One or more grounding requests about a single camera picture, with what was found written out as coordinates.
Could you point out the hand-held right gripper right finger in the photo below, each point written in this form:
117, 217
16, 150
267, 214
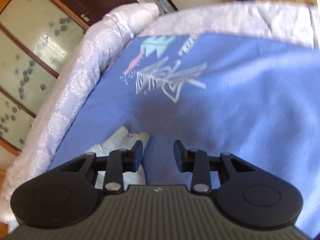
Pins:
178, 154

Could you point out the white pants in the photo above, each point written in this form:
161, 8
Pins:
117, 140

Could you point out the frosted glass sliding door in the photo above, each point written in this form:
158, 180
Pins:
27, 60

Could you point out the blue printed blanket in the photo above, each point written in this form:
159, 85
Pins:
225, 100

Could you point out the white patterned mattress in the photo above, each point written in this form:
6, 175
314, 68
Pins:
75, 80

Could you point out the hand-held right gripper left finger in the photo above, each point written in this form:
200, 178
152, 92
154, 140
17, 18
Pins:
137, 155

